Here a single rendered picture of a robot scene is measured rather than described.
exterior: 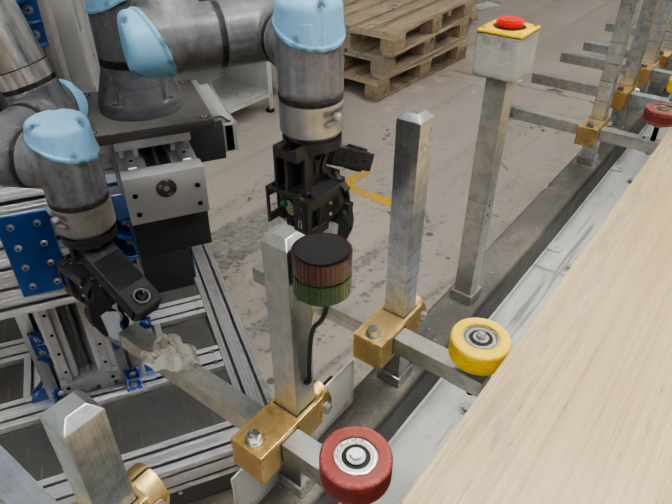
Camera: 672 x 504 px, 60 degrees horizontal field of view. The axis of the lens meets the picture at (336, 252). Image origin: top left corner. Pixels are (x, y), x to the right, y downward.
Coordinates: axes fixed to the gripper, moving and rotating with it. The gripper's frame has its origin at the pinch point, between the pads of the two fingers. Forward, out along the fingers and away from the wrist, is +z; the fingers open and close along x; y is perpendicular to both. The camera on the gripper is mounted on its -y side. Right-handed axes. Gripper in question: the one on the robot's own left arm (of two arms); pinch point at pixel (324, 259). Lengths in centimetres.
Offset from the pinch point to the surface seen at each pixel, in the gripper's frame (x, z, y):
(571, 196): 11, 26, -87
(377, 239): -72, 96, -128
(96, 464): 9.5, -8.1, 41.5
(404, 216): 8.3, -6.7, -7.1
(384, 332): 9.0, 11.1, -2.7
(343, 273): 15.5, -14.8, 16.6
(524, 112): -10, 14, -103
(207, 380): -4.3, 10.3, 20.0
